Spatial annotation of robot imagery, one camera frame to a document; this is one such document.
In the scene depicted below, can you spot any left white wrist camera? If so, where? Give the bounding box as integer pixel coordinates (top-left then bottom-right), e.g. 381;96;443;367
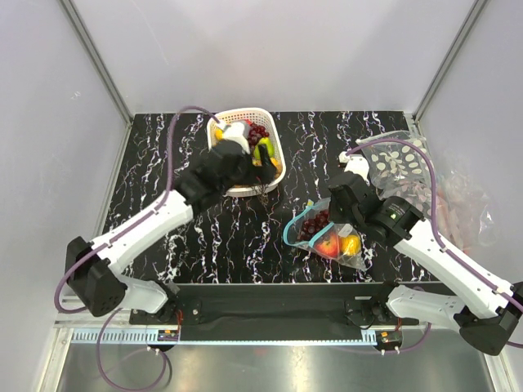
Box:
217;120;251;154

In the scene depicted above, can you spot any green pear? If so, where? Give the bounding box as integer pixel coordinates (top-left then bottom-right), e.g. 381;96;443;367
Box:
253;137;275;160

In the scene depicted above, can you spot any white perforated plastic basket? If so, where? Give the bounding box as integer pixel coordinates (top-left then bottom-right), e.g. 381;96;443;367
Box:
216;107;287;198

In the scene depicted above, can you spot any aluminium frame rail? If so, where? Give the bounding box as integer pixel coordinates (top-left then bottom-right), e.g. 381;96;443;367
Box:
52;296;499;330

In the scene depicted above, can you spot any crumpled clear plastic bag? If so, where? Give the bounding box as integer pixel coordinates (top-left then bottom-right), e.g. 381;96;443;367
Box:
436;170;498;253

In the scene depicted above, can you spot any bag of pink slices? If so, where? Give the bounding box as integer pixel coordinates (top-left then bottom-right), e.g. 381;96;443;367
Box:
378;180;431;203

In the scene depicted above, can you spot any red apple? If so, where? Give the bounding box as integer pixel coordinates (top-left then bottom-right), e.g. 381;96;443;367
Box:
314;234;339;259

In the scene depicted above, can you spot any dark purple grape bunch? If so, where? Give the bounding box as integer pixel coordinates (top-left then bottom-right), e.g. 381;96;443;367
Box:
247;122;270;146

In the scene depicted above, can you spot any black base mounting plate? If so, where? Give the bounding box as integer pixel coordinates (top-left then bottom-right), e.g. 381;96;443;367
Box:
129;283;420;327

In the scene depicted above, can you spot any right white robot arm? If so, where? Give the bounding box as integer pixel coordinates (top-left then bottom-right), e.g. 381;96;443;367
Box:
328;171;522;356

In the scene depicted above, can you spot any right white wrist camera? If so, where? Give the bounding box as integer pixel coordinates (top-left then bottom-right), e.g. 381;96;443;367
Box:
338;152;370;185

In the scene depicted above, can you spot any yellow pear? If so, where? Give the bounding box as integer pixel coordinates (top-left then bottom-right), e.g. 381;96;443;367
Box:
339;234;361;256

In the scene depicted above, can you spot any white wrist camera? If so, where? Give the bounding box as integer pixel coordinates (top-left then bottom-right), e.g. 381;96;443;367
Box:
338;152;370;185
217;120;251;154

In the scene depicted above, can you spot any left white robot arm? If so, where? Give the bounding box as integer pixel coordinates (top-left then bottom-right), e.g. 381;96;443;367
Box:
65;140;277;323

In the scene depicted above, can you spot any red grape bunch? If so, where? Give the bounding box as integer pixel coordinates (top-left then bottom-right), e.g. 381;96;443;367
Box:
297;210;329;241

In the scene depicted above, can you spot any clear zip top bag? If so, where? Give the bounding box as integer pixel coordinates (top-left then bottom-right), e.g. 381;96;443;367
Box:
283;198;367;270

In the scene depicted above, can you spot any bag of white slices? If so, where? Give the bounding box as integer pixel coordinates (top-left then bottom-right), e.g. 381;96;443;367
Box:
356;131;430;189

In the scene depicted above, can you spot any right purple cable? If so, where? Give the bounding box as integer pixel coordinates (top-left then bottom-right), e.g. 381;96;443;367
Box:
338;138;523;354

